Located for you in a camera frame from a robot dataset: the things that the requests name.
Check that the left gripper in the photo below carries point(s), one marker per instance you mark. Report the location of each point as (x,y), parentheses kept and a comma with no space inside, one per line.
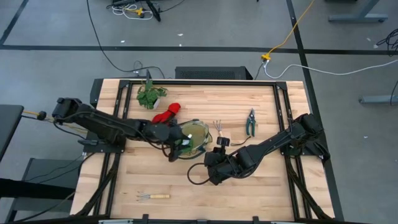
(175,133)

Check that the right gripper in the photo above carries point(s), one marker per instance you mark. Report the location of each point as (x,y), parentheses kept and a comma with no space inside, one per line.
(220,169)

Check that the cream green canvas gardening bag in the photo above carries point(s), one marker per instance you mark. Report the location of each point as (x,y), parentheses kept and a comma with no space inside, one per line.
(210,138)

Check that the red black gardening glove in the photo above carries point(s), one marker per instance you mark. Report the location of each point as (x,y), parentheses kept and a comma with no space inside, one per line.
(168,113)

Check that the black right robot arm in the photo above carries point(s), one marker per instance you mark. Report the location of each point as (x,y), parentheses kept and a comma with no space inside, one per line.
(273,143)

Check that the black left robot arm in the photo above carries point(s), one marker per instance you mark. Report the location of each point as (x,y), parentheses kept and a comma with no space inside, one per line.
(102,124)

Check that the small green potted plant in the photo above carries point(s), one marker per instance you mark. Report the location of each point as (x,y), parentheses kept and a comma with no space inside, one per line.
(149,96)

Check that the black computer case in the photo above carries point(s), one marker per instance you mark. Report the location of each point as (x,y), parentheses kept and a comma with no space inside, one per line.
(211,73)

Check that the grey metal cart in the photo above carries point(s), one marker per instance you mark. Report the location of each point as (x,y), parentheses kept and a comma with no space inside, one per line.
(46,168)

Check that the black stand leg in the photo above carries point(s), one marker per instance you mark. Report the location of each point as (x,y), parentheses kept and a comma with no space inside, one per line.
(154,11)

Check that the grey table leg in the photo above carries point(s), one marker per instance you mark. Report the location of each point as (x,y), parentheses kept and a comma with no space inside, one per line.
(357,18)
(379,99)

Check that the black side table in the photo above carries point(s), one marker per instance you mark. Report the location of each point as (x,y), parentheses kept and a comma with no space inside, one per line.
(9,124)

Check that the black table frame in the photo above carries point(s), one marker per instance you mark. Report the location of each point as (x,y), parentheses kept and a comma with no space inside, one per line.
(202,82)

